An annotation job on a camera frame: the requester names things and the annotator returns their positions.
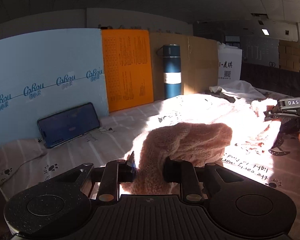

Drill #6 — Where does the pink knitted sweater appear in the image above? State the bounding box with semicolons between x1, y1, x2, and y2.
121;94;281;194

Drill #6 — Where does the black sofa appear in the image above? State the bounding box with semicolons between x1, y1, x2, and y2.
240;63;300;97

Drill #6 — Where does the white folded cloth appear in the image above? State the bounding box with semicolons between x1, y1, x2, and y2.
209;80;266;101

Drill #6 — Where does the black smartphone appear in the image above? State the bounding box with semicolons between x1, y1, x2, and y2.
37;102;101;148

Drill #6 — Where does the white printed tote bag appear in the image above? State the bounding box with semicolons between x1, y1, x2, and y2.
217;42;242;86

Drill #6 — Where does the brown cardboard box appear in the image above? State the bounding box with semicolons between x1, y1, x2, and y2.
149;33;219;100

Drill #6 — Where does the orange printed box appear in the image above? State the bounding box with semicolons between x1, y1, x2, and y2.
102;29;154;112

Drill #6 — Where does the blue thermos bottle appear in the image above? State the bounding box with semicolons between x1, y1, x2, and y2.
157;44;181;99

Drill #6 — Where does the light blue tissue carton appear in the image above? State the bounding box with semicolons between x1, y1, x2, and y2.
0;28;109;146

